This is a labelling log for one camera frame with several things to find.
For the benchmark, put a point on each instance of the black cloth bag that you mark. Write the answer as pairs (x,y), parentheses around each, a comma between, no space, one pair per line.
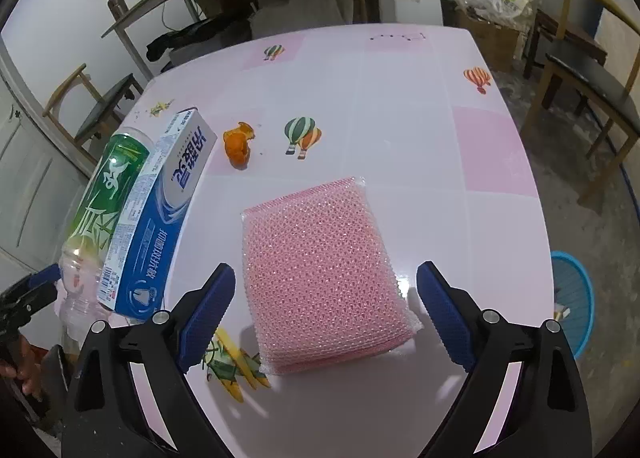
(200,35)

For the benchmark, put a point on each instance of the white cabinet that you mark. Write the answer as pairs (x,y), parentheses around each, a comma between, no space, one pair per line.
(415,8)

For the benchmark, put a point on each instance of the pink patterned table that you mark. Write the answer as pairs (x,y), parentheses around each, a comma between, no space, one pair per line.
(400,148)

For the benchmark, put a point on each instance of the blue mesh waste basket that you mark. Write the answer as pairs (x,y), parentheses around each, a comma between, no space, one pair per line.
(575,288)

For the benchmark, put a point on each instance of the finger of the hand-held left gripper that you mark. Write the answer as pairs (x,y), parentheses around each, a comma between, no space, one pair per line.
(22,305)
(45,278)

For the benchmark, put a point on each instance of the green label plastic bottle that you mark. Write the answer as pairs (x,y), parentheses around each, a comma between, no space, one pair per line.
(105,188)

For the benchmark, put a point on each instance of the dark brown wooden stool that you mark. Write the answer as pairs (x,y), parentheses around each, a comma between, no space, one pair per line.
(570,40)

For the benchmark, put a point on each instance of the orange peel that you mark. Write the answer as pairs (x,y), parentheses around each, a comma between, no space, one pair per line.
(237,148)

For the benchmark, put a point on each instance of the person's left hand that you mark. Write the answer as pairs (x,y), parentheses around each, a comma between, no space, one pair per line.
(25,368)

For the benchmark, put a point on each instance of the steel thermos bottle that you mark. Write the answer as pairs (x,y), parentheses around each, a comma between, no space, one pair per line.
(116,5)

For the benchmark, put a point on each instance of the wooden chair black seat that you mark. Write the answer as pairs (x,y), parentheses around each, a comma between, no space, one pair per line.
(107,105)
(590,73)

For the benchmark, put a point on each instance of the white sack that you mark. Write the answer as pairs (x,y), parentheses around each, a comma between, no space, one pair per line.
(300,8)

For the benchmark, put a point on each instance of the white panelled door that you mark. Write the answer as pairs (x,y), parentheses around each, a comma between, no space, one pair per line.
(30,178)

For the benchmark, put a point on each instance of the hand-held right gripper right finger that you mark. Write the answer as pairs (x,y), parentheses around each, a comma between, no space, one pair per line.
(445,315)

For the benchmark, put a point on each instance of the pink mesh sponge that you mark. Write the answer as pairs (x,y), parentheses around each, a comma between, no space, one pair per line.
(320,268)

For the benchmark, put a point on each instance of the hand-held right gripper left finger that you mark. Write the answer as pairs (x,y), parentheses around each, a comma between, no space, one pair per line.
(210,313)

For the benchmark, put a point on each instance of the blue toothpaste box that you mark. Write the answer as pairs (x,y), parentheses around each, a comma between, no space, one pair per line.
(155,218)

